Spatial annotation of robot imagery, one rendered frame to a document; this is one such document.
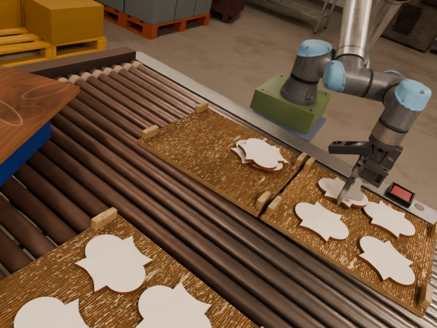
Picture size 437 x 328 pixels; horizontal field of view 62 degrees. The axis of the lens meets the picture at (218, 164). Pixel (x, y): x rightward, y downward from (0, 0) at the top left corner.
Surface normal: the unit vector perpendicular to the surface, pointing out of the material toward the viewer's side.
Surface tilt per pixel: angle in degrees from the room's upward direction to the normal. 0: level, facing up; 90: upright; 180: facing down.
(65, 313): 0
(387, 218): 0
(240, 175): 0
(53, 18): 90
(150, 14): 90
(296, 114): 90
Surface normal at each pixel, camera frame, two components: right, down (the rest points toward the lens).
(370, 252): 0.22, -0.79
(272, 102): -0.48, 0.43
